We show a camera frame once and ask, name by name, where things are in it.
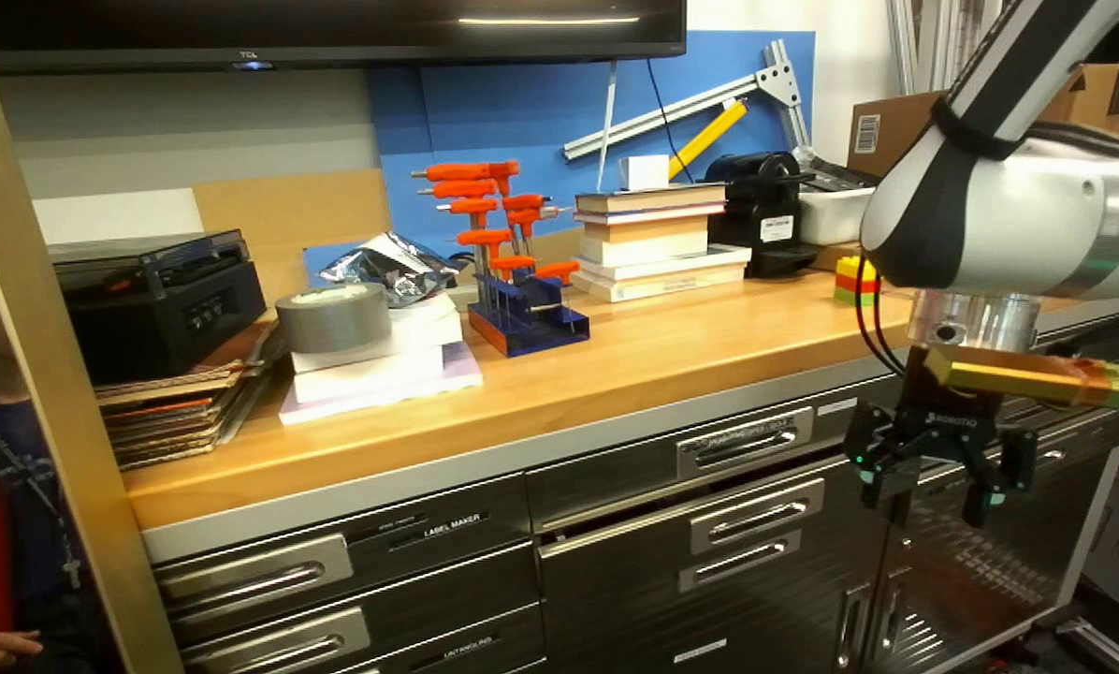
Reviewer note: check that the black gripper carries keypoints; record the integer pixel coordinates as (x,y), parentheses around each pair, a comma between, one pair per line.
(937,421)

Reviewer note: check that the black metal drawer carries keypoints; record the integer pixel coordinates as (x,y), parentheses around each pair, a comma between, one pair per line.
(753,577)

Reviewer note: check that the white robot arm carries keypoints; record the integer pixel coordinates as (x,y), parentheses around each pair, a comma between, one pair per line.
(987,220)

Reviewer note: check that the colourful toy block stack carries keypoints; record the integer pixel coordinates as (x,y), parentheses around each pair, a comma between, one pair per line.
(856,281)

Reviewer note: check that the white storage bin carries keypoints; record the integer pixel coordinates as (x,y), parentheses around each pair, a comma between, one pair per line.
(833,216)

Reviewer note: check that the black label maker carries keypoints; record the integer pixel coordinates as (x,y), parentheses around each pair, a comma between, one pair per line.
(761,210)

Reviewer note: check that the stack of books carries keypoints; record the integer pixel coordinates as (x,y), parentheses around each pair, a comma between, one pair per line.
(642,246)

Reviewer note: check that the cardboard box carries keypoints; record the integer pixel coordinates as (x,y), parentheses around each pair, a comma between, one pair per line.
(883,129)

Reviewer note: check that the white paper stack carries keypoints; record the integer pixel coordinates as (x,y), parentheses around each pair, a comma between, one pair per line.
(420,357)

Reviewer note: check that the black case on left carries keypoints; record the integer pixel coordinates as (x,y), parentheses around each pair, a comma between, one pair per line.
(155,305)

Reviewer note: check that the person in red shirt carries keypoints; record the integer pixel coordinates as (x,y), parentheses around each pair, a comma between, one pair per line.
(41,614)

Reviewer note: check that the orange handled hex key set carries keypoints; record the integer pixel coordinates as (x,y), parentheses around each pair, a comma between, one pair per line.
(521,301)

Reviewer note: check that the grey duct tape roll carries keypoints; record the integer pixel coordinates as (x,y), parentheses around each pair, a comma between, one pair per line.
(333,318)

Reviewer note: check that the wall mounted monitor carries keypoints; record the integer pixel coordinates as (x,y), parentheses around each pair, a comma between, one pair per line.
(97,36)

